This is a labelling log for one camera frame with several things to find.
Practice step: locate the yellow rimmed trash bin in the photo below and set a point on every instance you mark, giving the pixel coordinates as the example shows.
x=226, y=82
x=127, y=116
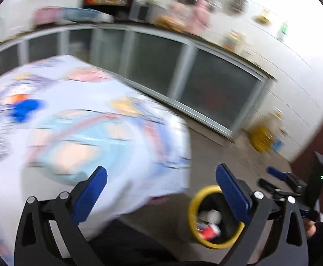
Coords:
x=208, y=198

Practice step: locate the kitchen counter cabinet glass doors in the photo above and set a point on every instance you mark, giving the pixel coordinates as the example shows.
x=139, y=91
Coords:
x=217, y=88

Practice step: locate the dish soap bottle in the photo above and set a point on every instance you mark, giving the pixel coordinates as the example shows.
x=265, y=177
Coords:
x=231, y=41

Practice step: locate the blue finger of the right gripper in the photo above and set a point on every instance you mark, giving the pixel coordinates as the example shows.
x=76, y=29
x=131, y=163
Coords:
x=267, y=186
x=277, y=173

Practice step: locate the white paper cup orange dots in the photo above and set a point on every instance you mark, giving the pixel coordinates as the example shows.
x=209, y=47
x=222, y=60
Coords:
x=212, y=216

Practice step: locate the chopstick holder basket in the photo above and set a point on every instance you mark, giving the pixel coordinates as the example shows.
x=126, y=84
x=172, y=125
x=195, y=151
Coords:
x=236, y=7

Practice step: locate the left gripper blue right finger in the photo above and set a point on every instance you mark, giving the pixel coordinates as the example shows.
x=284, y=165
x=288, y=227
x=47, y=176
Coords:
x=235, y=193

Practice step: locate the blue plastic basket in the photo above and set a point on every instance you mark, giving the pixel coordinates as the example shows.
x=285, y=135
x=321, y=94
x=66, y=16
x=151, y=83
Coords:
x=85, y=15

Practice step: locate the person's right hand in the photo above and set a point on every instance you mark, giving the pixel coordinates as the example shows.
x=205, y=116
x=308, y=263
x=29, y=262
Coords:
x=309, y=227

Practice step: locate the plastic bag of bread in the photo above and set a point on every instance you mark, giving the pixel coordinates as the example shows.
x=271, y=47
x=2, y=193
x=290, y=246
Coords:
x=170, y=22

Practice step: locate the microwave oven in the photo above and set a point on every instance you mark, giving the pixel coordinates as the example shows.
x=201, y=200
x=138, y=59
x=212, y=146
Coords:
x=142, y=12

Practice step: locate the pink rice cooker pot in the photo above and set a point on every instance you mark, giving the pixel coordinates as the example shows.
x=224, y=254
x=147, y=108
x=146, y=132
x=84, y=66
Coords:
x=47, y=15

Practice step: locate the pink thermos flask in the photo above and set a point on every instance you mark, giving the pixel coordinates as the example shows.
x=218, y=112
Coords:
x=200, y=17
x=177, y=10

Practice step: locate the orange peel piece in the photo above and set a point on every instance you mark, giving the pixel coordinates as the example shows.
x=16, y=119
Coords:
x=17, y=98

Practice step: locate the green handled brush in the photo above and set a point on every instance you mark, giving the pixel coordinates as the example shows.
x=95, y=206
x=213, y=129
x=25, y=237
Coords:
x=282, y=32

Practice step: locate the yellow wall scoop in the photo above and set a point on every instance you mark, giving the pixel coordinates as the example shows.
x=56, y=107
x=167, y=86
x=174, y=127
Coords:
x=263, y=18

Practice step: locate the red paper cup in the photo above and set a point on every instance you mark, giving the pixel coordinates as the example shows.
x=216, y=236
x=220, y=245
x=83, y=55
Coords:
x=209, y=232

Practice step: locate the cartoon printed tablecloth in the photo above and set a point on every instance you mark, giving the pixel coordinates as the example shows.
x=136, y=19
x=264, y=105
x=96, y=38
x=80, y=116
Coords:
x=88, y=118

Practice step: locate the blue liquid bottle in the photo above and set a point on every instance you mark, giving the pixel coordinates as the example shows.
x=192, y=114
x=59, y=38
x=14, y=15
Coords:
x=279, y=142

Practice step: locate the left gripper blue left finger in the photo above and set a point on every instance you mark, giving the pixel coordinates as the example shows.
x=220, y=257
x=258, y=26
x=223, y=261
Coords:
x=86, y=193

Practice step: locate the large cooking oil jug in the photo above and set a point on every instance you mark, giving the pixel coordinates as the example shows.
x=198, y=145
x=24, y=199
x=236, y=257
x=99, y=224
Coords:
x=264, y=133

